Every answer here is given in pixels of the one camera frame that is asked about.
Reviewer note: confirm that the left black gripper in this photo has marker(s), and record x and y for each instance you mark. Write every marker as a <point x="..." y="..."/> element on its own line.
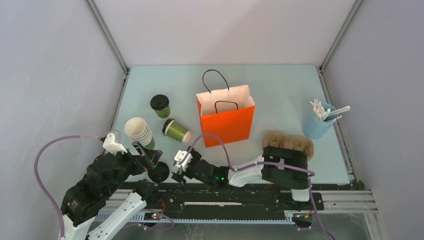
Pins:
<point x="148" y="159"/>

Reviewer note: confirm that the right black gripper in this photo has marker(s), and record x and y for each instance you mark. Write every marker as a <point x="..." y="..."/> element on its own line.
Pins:
<point x="180" y="174"/>

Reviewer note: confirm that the black coffee cup lid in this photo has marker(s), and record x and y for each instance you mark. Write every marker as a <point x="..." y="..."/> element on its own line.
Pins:
<point x="159" y="102"/>

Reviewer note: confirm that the orange paper bag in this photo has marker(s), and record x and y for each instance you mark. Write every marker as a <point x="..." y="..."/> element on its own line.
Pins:
<point x="227" y="113"/>

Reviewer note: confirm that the brown pulp cup carrier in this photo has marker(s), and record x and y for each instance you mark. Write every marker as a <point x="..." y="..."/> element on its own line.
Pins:
<point x="296" y="142"/>

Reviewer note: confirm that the green paper coffee cup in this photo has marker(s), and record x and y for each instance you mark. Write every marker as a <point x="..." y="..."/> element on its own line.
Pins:
<point x="163" y="113"/>

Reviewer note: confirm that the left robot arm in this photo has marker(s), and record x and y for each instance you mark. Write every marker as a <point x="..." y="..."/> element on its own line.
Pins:
<point x="82" y="202"/>

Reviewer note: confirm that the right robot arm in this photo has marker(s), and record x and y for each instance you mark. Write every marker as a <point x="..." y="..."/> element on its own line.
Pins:
<point x="287" y="168"/>

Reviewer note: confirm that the stack of black lids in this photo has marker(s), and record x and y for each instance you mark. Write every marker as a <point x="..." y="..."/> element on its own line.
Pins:
<point x="160" y="173"/>

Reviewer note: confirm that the stack of paper cups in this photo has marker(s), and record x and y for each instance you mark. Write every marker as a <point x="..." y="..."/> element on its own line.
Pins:
<point x="138" y="131"/>

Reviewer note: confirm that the blue cup of stirrers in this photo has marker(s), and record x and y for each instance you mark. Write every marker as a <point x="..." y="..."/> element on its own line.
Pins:
<point x="320" y="118"/>

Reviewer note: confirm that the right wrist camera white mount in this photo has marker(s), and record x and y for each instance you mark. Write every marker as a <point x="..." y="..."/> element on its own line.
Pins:
<point x="182" y="160"/>

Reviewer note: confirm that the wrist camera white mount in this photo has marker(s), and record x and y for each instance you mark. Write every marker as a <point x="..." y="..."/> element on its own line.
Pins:
<point x="112" y="143"/>
<point x="182" y="160"/>

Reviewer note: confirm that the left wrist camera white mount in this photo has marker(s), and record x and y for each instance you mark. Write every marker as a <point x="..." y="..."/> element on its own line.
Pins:
<point x="112" y="143"/>

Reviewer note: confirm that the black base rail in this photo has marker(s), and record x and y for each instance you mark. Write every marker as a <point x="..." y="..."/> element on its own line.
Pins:
<point x="200" y="202"/>

